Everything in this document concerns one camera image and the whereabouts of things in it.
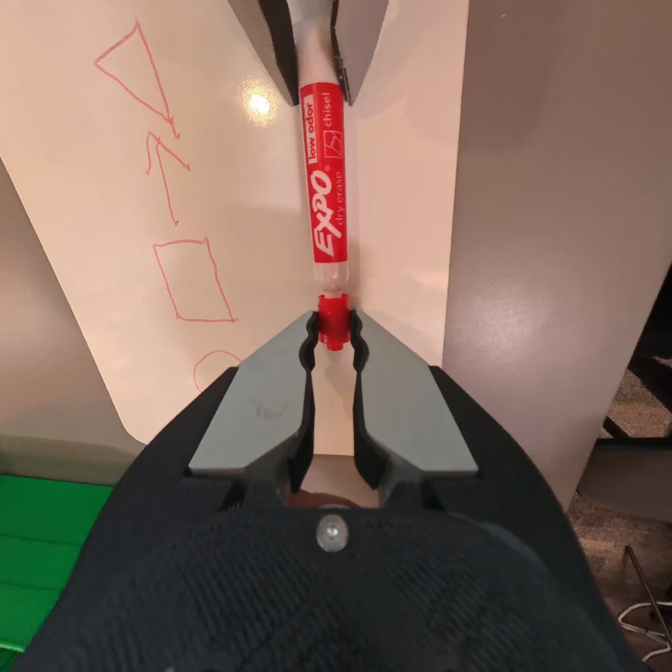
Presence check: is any green plastic bin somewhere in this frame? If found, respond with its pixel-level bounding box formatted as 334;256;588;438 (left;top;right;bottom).
0;472;113;654

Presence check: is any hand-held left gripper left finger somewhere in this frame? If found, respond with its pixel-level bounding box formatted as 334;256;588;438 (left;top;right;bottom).
187;309;321;492

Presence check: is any white whiteboard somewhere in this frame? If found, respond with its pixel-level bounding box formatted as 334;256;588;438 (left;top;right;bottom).
0;0;469;456

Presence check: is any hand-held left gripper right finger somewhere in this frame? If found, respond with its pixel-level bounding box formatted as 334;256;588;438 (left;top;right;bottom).
351;309;481;490

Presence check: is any red marker cap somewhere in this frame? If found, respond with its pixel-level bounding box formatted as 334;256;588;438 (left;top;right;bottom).
317;294;351;351

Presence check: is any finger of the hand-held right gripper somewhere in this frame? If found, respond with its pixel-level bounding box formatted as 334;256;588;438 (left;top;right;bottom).
227;0;301;107
330;0;393;106

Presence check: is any red dry erase marker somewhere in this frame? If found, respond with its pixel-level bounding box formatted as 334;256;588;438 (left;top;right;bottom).
293;0;350;296

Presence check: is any white cable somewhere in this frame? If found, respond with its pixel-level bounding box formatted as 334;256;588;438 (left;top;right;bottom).
617;601;672;663

